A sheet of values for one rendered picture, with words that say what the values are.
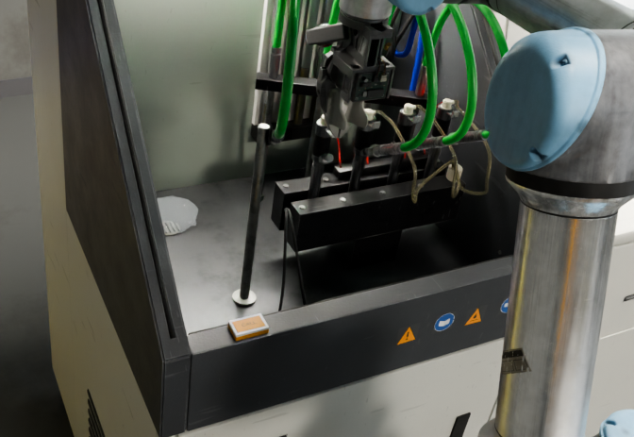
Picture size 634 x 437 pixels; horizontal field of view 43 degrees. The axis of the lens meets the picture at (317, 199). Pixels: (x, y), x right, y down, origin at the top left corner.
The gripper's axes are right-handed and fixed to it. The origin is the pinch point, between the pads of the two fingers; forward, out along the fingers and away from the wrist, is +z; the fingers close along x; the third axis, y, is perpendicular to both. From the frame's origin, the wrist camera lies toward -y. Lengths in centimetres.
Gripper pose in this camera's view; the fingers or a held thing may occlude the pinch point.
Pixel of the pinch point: (336, 127)
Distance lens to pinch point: 128.5
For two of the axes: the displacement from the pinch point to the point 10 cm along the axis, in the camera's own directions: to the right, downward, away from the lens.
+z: -1.4, 8.1, 5.7
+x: 8.8, -1.6, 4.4
